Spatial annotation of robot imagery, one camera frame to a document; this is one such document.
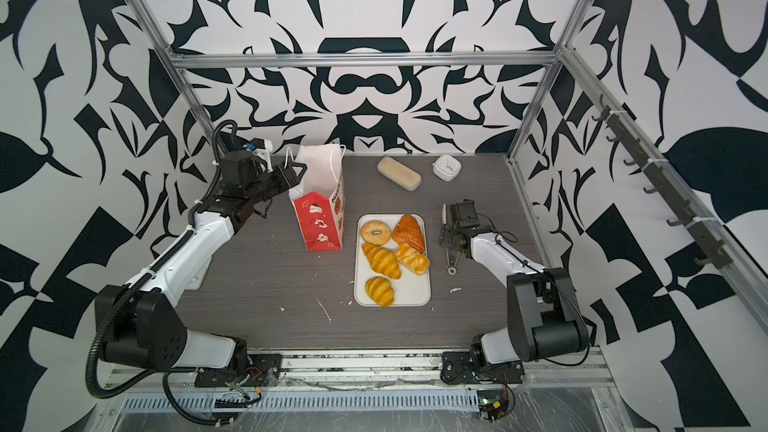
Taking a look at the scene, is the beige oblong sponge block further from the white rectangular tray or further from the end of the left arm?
the end of the left arm

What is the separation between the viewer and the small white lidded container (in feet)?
3.73

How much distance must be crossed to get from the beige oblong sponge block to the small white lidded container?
0.08 metres

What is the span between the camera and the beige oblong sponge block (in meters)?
1.11
